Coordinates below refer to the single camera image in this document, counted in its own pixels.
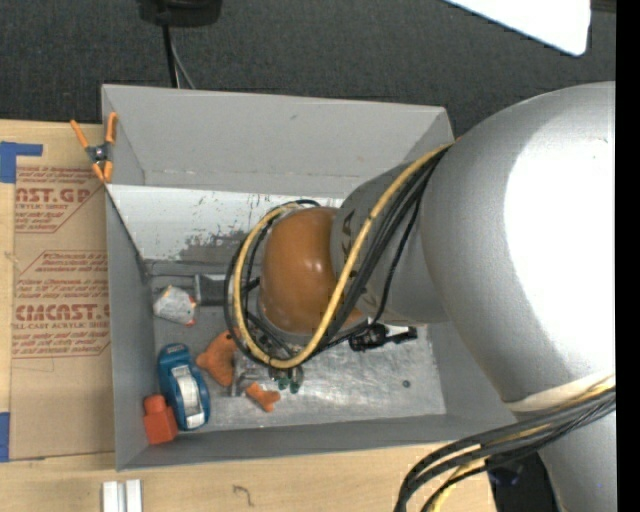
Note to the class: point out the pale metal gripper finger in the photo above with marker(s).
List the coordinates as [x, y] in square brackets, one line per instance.
[246, 366]
[244, 386]

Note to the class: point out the orange toy animal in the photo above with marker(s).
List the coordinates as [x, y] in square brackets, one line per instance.
[219, 359]

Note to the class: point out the blue tape dispenser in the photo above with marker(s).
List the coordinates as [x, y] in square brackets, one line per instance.
[182, 385]

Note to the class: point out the red-orange toy block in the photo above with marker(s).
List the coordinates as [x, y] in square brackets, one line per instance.
[159, 422]

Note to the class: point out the white crumpled packet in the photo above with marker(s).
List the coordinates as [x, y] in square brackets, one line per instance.
[172, 305]

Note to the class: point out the brown cardboard board red print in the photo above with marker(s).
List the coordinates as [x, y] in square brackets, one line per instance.
[55, 300]

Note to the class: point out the grey metal bin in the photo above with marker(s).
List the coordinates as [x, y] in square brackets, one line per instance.
[280, 135]

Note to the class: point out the black cylinder on white bracket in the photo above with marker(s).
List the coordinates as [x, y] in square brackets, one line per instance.
[372, 337]

